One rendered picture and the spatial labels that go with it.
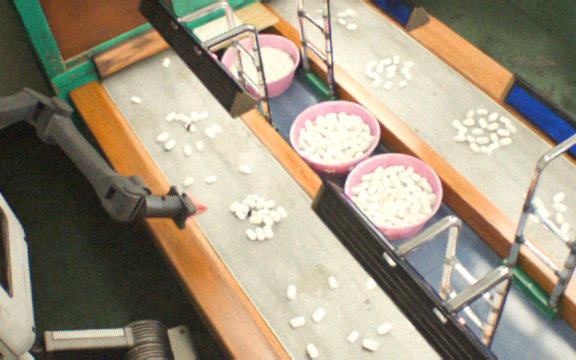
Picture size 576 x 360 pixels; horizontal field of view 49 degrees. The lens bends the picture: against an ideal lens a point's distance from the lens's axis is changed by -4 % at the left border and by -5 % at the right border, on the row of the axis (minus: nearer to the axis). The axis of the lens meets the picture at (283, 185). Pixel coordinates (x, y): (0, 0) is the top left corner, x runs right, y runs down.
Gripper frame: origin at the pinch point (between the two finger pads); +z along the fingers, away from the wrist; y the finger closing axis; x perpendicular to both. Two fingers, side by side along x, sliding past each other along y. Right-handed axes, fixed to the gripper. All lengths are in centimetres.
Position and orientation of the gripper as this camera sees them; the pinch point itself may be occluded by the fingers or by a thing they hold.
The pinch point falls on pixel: (204, 208)
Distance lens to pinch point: 172.8
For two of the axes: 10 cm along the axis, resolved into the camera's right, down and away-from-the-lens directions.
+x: -4.6, 7.9, 4.1
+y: -5.3, -6.2, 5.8
